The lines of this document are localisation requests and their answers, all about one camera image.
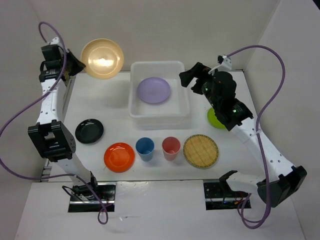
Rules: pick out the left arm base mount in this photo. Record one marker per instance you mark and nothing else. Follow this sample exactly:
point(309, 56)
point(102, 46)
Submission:
point(78, 203)

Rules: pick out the orange plastic plate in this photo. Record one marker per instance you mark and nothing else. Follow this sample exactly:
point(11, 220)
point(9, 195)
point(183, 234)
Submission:
point(119, 157)

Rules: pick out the blue plastic cup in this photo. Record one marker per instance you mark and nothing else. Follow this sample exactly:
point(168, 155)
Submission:
point(145, 148)

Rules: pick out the lime green plate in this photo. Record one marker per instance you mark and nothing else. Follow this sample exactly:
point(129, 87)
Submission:
point(212, 119)

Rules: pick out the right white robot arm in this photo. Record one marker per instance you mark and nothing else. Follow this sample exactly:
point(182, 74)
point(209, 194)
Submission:
point(281, 178)

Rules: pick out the white plastic bin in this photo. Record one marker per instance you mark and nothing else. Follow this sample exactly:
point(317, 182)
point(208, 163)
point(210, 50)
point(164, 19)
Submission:
point(172, 111)

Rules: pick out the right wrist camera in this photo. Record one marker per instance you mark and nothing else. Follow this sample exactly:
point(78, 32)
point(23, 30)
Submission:
point(224, 65)

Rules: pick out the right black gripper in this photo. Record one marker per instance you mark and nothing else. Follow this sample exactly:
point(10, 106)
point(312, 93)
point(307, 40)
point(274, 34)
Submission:
point(187, 77)

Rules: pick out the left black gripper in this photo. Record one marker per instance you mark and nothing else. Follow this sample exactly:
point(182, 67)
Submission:
point(79, 65)

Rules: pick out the black plastic plate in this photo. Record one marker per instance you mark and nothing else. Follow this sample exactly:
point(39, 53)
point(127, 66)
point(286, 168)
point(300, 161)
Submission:
point(89, 131)

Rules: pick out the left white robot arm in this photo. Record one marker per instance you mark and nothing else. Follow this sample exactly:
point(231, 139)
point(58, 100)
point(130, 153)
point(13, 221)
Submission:
point(50, 136)

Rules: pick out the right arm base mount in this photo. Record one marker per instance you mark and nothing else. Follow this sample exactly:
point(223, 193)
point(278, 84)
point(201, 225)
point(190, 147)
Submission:
point(217, 198)

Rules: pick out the pink plastic cup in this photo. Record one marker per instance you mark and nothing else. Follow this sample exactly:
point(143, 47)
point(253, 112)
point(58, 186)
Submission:
point(170, 147)

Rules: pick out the round bamboo woven plate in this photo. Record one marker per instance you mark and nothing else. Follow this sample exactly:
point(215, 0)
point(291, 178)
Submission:
point(200, 151)

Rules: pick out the beige bear print plate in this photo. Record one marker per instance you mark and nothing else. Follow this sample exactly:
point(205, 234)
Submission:
point(103, 58)

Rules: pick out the lilac plastic plate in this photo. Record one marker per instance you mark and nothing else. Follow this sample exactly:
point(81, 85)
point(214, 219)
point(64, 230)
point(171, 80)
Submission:
point(153, 90)

